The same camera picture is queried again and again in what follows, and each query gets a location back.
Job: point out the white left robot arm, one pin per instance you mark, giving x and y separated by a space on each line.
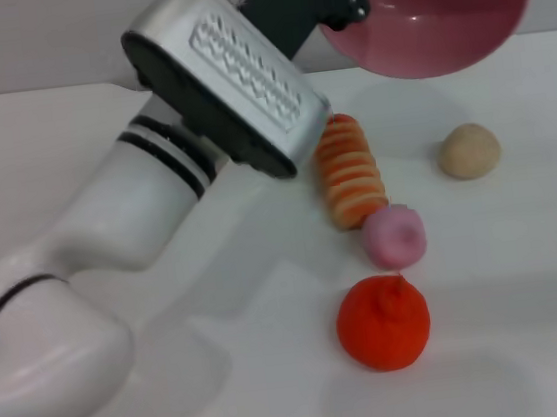
108 213

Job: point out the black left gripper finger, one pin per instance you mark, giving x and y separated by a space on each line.
349 11

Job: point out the orange tangerine toy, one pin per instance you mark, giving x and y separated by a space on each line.
382 327

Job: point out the pink peach toy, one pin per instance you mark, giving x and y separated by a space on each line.
395 238

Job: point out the beige round bun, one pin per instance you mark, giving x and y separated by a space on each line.
468 150

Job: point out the orange striped bread roll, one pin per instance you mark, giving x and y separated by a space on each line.
354 185

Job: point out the pink plastic bowl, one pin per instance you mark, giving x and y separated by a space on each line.
437 14

